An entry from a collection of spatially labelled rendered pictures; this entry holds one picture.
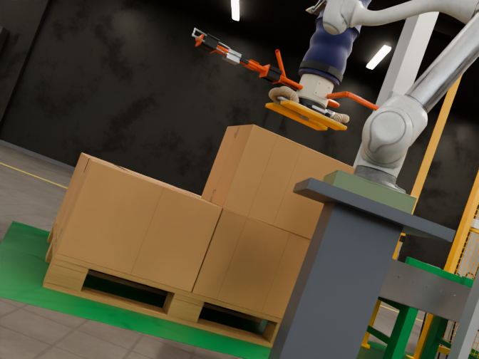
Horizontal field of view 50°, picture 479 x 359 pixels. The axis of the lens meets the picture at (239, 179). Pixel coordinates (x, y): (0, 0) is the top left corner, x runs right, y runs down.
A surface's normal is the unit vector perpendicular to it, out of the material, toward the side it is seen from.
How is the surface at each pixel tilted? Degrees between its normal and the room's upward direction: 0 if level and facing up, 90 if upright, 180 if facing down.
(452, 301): 90
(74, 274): 90
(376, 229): 90
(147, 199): 90
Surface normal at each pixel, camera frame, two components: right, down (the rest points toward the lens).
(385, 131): -0.30, -0.08
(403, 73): 0.33, 0.08
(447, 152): -0.01, -0.05
